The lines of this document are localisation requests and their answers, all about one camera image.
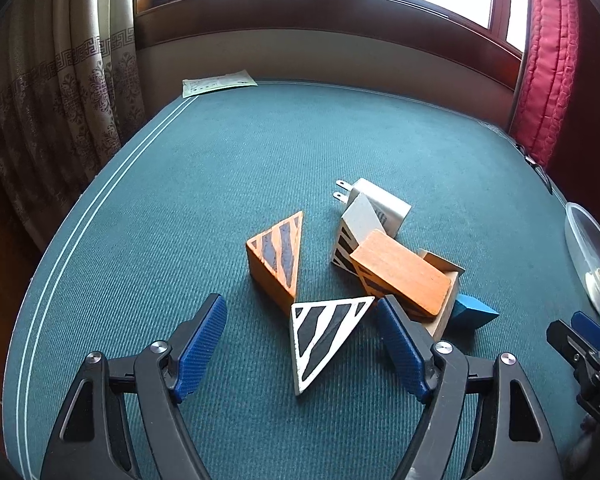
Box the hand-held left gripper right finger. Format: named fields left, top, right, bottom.
left=376, top=294, right=563, bottom=480

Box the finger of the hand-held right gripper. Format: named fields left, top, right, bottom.
left=546, top=310, right=600, bottom=370

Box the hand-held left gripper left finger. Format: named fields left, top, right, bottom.
left=40, top=292, right=228, bottom=480

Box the orange rectangular wooden block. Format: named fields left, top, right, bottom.
left=350, top=229, right=455, bottom=318

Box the white striped triangular block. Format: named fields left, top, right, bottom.
left=290, top=296, right=376, bottom=397

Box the white striped wedge block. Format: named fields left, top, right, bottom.
left=330, top=194, right=388, bottom=277

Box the white wall charger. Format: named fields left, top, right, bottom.
left=334, top=177, right=412, bottom=238

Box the clear plastic container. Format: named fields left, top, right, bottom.
left=564, top=202, right=600, bottom=325

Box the blue wooden block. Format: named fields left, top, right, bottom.
left=447, top=294, right=499, bottom=331

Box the beige wooden block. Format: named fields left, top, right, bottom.
left=417, top=249, right=466, bottom=342

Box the orange striped triangular block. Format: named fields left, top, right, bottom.
left=245, top=211, right=305, bottom=317

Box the green table cover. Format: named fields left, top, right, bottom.
left=2, top=77, right=600, bottom=480

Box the printed paper sheet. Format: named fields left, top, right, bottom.
left=182, top=69, right=259, bottom=99

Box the red quilted cloth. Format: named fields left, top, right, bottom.
left=509, top=0, right=581, bottom=168

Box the beige patterned curtain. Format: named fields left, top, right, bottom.
left=0, top=0, right=148, bottom=241

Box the black strap with clip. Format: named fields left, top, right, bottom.
left=515, top=142, right=555, bottom=195

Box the brown window frame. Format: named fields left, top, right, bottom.
left=132, top=0, right=528, bottom=61

